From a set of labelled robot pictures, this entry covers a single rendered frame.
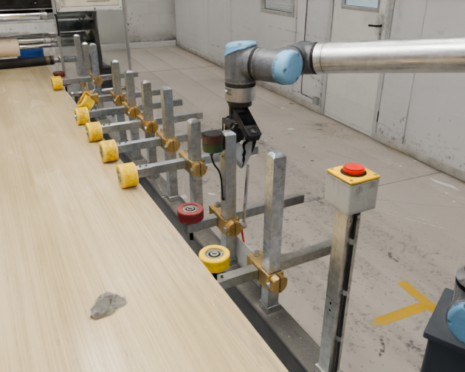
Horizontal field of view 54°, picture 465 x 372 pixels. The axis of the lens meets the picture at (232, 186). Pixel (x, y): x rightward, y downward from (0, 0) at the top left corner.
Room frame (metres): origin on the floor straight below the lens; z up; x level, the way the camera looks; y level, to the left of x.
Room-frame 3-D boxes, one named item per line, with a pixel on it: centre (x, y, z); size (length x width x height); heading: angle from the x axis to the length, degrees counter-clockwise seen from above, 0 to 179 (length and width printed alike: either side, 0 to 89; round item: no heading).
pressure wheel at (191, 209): (1.21, 0.13, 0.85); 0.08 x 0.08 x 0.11
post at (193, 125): (1.44, 0.13, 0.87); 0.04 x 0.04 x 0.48; 28
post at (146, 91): (1.89, 0.36, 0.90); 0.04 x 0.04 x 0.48; 28
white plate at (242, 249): (1.21, -0.02, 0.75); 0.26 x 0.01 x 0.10; 28
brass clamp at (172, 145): (1.69, 0.26, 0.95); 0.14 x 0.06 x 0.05; 28
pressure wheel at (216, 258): (0.97, 0.05, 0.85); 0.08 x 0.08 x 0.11
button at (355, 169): (0.77, -0.22, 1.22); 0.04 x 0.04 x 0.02
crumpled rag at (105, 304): (0.78, 0.28, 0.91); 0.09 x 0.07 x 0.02; 146
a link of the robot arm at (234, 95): (1.32, -0.02, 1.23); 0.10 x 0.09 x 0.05; 118
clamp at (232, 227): (1.24, 0.03, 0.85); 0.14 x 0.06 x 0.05; 28
